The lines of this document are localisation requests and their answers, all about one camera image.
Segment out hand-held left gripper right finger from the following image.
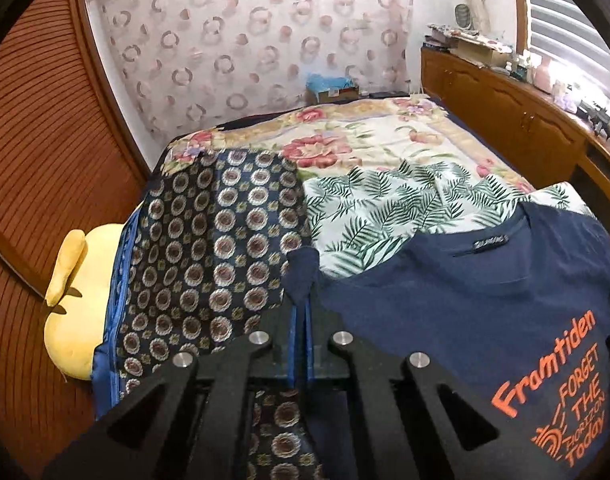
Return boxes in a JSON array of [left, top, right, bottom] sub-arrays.
[[305, 305, 566, 480]]

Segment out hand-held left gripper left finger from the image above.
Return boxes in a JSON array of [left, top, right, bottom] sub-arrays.
[[42, 305, 298, 480]]

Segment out navy printed t-shirt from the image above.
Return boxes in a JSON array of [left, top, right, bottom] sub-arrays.
[[285, 200, 610, 480]]

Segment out white palm leaf cloth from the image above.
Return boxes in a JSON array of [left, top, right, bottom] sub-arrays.
[[302, 160, 596, 281]]

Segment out dark blue medallion patterned cloth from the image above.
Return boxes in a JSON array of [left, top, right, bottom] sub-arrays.
[[92, 147, 316, 480]]

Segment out yellow plush toy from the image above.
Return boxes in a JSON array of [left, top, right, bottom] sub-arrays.
[[44, 224, 126, 381]]

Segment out floral blanket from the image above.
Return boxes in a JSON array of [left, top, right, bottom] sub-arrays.
[[155, 97, 536, 196]]

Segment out cardboard box with blue contents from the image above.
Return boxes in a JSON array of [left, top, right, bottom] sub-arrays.
[[305, 74, 360, 105]]

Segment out wooden cabinet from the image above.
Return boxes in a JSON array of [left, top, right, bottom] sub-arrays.
[[420, 47, 610, 203]]

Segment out circle print curtain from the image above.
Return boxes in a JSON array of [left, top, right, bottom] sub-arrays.
[[85, 0, 416, 146]]

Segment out wooden slatted wardrobe door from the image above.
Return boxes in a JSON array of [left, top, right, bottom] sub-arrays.
[[0, 0, 152, 476]]

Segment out clutter of boxes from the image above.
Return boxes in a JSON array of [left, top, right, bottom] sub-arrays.
[[425, 22, 514, 68]]

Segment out pink vase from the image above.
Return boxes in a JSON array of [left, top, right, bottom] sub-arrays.
[[535, 55, 554, 93]]

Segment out window blinds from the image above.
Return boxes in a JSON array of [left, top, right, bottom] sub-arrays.
[[522, 0, 610, 96]]

